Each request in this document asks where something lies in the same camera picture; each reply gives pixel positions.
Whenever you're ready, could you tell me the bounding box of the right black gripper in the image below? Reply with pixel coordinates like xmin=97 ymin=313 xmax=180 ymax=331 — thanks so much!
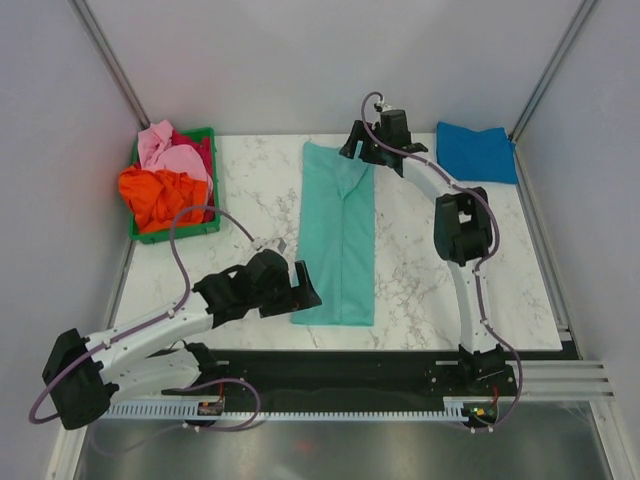
xmin=339 ymin=120 xmax=389 ymax=166

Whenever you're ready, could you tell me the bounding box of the teal t shirt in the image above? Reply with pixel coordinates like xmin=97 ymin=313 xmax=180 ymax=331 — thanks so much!
xmin=292 ymin=142 xmax=375 ymax=327

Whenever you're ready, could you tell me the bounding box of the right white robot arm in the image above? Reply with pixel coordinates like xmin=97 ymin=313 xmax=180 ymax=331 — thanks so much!
xmin=340 ymin=107 xmax=512 ymax=394

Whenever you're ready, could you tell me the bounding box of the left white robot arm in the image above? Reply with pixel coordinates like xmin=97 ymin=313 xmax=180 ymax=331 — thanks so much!
xmin=42 ymin=249 xmax=322 ymax=430

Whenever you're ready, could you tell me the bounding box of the green plastic bin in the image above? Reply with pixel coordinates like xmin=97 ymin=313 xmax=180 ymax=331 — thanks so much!
xmin=122 ymin=127 xmax=220 ymax=245

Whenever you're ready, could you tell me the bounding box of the folded blue t shirt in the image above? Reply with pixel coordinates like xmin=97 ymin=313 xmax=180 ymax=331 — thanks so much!
xmin=435 ymin=122 xmax=518 ymax=185

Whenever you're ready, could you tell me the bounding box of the crimson t shirt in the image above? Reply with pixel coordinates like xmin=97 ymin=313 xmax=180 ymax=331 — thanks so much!
xmin=171 ymin=127 xmax=217 ymax=206

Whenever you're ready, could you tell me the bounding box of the orange t shirt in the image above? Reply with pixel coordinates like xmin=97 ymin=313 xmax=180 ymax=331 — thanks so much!
xmin=118 ymin=167 xmax=210 ymax=234

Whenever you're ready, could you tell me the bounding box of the pink t shirt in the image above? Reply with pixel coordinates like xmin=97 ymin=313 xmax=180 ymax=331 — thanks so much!
xmin=137 ymin=119 xmax=215 ymax=194

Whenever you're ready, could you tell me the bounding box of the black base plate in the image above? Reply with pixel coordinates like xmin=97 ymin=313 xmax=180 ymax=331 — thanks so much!
xmin=169 ymin=349 xmax=516 ymax=414

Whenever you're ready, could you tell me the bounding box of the white slotted cable duct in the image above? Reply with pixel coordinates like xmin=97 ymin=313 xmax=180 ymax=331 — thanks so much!
xmin=102 ymin=397 xmax=497 ymax=422

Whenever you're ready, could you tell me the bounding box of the aluminium frame rail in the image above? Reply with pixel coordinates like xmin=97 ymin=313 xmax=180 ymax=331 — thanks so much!
xmin=69 ymin=357 xmax=617 ymax=401

